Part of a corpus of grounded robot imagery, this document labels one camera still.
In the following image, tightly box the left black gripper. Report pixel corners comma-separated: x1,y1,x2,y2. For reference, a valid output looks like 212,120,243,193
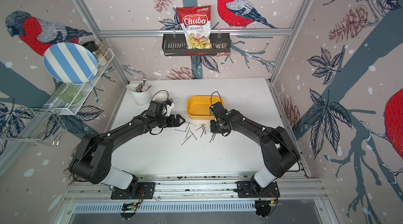
155,113,186,127

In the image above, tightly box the yellow plastic storage box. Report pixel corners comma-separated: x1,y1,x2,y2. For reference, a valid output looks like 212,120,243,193
186,96,225,120

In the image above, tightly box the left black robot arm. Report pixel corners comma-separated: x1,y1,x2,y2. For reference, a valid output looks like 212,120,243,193
69,101,185,194

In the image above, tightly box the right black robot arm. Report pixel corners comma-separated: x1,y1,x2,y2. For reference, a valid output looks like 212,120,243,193
209,102,300,188

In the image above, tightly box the purple grey mug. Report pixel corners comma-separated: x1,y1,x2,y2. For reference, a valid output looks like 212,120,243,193
153,92,168,102

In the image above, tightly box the white utensil holder cup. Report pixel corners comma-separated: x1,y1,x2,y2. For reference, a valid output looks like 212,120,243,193
126,82,151,105

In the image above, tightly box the black lid spice jar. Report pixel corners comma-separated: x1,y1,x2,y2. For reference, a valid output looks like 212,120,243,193
83,41,108,67

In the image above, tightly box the red Chuba chips bag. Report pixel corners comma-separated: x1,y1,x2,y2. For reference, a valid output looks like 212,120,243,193
176,5,212,49

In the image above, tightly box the green glass bowl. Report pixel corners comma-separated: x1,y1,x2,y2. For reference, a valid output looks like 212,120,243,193
54,83,82,104

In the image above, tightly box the blue white striped plate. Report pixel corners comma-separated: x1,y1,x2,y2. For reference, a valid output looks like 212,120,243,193
44,43,98,84

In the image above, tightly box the black wire wall basket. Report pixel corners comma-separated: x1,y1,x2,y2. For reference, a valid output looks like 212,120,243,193
162,33,230,56

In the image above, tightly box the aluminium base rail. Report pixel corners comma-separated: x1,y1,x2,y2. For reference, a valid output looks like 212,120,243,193
62,173,327,219

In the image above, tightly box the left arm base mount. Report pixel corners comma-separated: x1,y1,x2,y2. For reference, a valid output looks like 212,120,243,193
111,177,156,220

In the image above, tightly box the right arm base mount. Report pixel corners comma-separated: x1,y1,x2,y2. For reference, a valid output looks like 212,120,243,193
234,177,280,218

